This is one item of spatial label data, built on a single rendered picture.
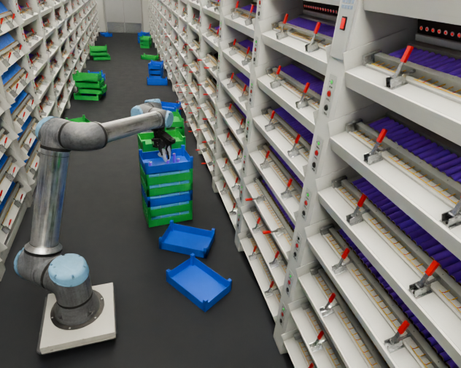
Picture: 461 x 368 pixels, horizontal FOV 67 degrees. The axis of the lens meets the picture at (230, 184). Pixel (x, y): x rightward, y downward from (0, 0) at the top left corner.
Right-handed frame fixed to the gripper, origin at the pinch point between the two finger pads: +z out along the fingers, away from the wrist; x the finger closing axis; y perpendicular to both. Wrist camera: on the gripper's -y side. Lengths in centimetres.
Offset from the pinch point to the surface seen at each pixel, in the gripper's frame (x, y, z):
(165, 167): 3.7, -0.3, 4.0
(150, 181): 11.8, 6.3, 10.8
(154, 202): 10.5, 9.6, 26.3
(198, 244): 6, -18, 53
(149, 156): -1.5, 18.9, 0.0
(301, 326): 42, -108, 47
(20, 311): 99, 13, 45
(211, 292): 30, -48, 61
